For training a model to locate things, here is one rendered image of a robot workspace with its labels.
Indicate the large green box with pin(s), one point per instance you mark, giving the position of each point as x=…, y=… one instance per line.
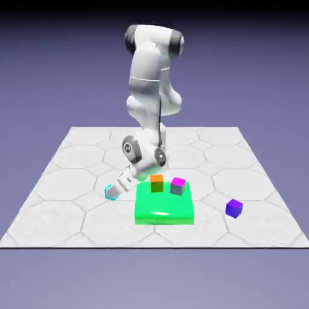
x=164, y=205

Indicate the small purple cube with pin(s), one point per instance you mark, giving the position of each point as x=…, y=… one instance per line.
x=233, y=208

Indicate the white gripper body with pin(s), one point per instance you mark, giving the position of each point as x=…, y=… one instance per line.
x=123, y=181

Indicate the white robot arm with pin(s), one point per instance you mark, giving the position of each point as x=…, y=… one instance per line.
x=144, y=91

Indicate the small magenta cube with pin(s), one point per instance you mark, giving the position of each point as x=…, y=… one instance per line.
x=177, y=186

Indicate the small cyan cube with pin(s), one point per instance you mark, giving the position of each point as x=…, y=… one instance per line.
x=107, y=193

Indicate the small orange cube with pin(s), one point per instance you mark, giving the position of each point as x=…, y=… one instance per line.
x=156, y=183

